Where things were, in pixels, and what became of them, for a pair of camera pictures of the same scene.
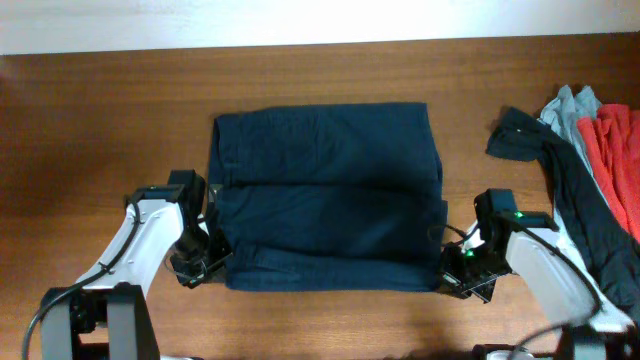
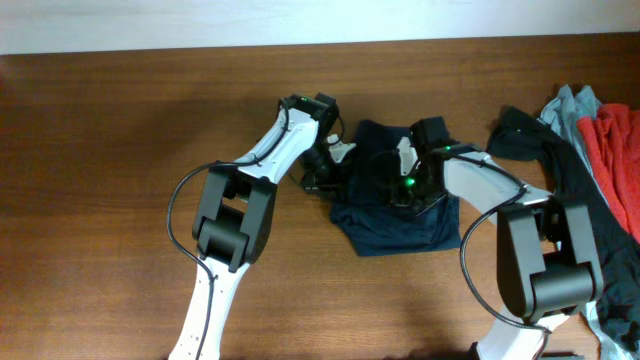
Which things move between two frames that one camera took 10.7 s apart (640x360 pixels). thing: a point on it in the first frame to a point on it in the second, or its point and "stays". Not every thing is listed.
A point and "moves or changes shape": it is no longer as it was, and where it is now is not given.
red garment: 613,134 stays
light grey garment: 563,113 stays
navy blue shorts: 329,197 moves or changes shape
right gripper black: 451,281 to 399,198
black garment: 604,239 stays
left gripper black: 191,279 to 329,185
